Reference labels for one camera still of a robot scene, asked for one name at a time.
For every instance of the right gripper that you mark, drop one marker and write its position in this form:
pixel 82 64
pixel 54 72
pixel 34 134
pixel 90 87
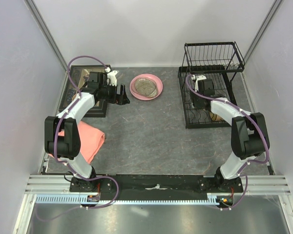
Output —
pixel 196 103

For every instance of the black framed display box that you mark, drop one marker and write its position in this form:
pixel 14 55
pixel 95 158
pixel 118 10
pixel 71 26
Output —
pixel 79 75

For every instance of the brown patterned bowl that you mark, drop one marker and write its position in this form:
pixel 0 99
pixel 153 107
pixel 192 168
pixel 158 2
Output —
pixel 215 117

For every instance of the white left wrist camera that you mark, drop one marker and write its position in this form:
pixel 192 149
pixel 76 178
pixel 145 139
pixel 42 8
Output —
pixel 111 76

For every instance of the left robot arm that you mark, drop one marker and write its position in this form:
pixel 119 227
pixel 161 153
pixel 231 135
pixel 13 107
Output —
pixel 61 135

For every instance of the black wire dish rack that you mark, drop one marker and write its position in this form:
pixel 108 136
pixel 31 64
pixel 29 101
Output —
pixel 219 61

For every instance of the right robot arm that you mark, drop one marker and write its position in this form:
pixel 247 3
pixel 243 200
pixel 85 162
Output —
pixel 249 137

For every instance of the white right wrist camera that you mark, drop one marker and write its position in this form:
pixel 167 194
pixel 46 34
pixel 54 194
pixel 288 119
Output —
pixel 197 80

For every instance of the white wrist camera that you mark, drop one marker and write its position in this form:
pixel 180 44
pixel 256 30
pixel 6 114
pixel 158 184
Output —
pixel 111 76
pixel 197 80

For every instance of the slotted cable duct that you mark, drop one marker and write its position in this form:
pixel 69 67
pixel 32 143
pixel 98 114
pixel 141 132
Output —
pixel 97 199

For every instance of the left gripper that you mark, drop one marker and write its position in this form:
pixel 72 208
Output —
pixel 121 99

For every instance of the pink plate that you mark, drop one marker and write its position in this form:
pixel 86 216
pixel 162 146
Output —
pixel 146 87

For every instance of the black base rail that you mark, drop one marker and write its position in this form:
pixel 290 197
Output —
pixel 156 187

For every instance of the grey glass plate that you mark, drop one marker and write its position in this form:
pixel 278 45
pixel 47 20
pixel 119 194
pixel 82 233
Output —
pixel 145 86

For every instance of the pink cloth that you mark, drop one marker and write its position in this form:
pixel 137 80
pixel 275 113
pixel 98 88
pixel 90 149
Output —
pixel 92 140

